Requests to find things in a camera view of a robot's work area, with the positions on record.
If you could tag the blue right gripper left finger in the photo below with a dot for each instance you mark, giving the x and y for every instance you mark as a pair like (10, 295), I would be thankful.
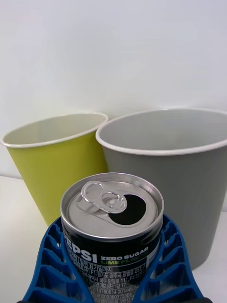
(54, 267)

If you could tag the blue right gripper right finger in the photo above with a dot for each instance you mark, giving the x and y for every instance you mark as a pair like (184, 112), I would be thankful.
(170, 267)

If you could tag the black drink can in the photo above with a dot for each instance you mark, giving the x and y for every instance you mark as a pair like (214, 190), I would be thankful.
(111, 236)

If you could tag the grey plastic bin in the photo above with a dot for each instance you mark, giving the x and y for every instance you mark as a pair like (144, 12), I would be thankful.
(189, 189)

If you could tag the yellow-green plastic bin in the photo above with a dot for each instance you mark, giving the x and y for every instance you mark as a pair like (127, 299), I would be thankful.
(54, 165)

